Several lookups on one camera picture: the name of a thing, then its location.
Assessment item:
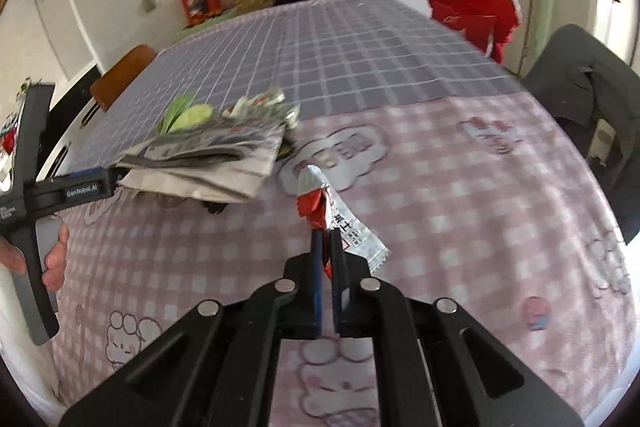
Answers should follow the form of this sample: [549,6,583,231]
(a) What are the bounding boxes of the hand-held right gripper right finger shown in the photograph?
[329,229,586,427]

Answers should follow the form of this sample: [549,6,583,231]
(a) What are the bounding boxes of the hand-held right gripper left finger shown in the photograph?
[57,229,325,427]

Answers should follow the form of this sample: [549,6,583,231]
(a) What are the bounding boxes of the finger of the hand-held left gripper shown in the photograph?
[75,166,128,196]

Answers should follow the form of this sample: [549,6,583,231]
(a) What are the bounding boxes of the red and silver snack wrapper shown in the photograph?
[295,164,390,280]

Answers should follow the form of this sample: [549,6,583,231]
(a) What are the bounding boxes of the green vegetable leaves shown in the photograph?
[157,93,213,135]

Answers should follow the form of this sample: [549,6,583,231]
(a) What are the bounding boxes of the newspaper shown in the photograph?
[116,104,301,205]

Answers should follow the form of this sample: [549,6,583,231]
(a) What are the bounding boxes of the red and white candy wrapper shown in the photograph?
[222,88,287,118]

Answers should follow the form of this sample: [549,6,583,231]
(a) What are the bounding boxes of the person's left hand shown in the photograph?
[0,221,70,292]

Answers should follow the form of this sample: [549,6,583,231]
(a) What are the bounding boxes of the white cabinet with dark panel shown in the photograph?
[37,64,103,180]

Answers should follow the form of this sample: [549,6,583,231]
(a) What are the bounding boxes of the brown wooden chair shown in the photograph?
[90,45,158,112]

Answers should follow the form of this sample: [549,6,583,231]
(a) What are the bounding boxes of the pink checked tablecloth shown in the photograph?
[47,94,638,427]

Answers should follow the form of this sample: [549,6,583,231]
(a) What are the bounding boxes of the small red photo box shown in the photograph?
[179,0,223,28]

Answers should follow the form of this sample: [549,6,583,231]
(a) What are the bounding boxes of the green patterned box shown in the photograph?
[176,0,275,38]

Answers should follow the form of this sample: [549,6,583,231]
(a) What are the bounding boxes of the grey grid tablecloth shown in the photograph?
[107,0,526,142]

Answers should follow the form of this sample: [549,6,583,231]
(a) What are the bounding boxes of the red jacket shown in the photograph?
[427,0,523,65]

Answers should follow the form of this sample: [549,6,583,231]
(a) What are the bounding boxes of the white phone stand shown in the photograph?
[587,119,617,165]

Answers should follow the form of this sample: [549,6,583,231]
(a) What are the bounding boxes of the grey jacket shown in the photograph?
[522,24,640,245]

